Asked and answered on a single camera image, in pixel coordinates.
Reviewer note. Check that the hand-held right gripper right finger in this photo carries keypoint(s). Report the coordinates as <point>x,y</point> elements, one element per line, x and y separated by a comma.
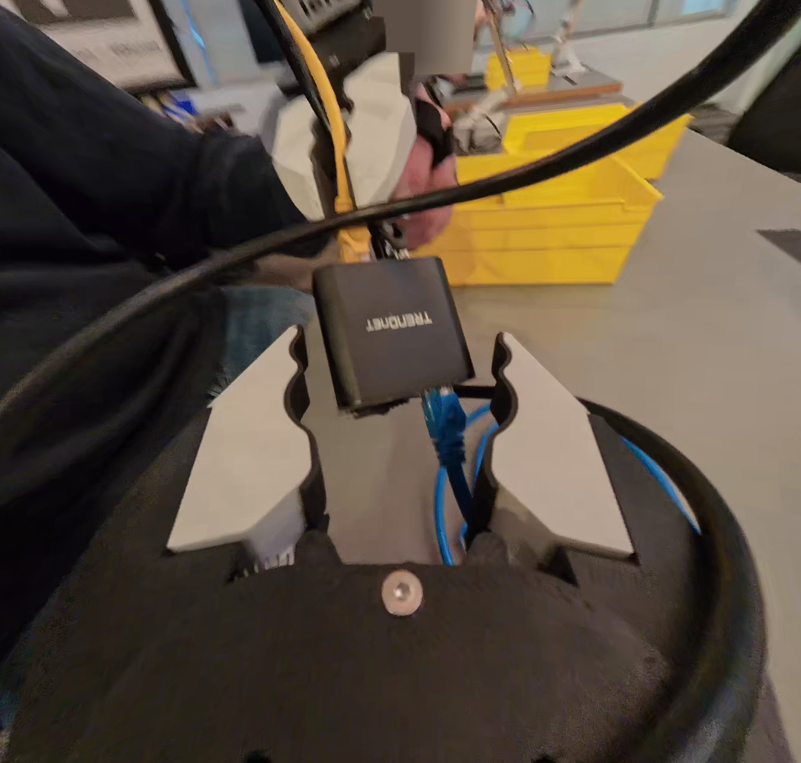
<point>550,469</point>

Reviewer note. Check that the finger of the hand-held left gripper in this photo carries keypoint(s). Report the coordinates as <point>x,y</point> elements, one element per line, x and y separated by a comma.
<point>382,125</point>
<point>294,150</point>

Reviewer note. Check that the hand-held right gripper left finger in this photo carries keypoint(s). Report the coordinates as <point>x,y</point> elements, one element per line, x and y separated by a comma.
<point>250,462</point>

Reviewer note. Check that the black network switch box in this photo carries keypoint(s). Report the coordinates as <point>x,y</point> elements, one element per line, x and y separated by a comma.
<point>388,312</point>

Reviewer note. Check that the yellow plastic bin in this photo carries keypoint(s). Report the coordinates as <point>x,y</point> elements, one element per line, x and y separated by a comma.
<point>626,131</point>
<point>550,243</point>
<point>519,65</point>

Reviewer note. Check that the person's left forearm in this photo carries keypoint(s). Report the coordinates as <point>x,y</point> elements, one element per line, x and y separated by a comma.
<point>238,193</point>

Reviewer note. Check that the person's left hand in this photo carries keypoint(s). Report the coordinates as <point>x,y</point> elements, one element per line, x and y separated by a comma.
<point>425,200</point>

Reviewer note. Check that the person's blue jeans legs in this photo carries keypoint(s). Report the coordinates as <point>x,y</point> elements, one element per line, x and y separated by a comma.
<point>263,325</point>

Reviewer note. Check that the wooden instruction board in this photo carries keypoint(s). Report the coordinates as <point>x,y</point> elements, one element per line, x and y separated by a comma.
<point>500,37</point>

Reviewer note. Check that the white printed sign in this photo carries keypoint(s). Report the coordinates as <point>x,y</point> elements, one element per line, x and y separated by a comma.
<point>75,12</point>

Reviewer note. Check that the black mesh office chair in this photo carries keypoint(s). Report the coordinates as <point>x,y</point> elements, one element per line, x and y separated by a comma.
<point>770,118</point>

